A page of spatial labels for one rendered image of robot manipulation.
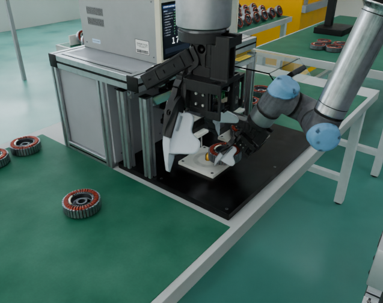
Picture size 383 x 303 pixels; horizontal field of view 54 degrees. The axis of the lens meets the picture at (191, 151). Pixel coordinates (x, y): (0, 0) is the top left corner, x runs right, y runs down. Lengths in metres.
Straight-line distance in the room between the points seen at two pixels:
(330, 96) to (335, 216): 1.58
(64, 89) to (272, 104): 0.76
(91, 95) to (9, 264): 0.58
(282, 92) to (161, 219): 0.49
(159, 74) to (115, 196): 0.70
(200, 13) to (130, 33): 0.80
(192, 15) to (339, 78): 0.52
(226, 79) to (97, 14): 0.93
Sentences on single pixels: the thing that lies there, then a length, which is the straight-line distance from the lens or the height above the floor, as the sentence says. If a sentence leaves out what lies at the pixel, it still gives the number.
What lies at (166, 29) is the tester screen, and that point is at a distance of 1.21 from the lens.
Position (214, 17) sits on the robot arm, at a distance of 0.50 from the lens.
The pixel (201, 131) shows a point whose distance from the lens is 1.30.
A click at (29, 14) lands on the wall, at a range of 8.19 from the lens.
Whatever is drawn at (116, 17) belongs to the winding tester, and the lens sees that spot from 1.32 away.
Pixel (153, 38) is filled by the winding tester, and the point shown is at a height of 1.19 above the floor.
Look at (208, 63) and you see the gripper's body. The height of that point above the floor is 1.31.
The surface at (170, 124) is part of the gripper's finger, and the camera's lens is 0.54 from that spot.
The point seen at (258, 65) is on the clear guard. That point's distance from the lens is 1.40.
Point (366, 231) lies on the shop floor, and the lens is 2.42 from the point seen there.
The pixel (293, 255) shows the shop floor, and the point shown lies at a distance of 2.14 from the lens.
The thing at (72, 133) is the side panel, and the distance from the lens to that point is 1.51.
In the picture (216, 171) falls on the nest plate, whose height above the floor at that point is 0.78.
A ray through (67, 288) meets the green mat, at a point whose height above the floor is 0.75.
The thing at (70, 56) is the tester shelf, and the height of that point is 1.11.
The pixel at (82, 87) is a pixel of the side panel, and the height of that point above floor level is 1.02.
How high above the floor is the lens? 1.46
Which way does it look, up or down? 29 degrees down
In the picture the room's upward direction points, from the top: straight up
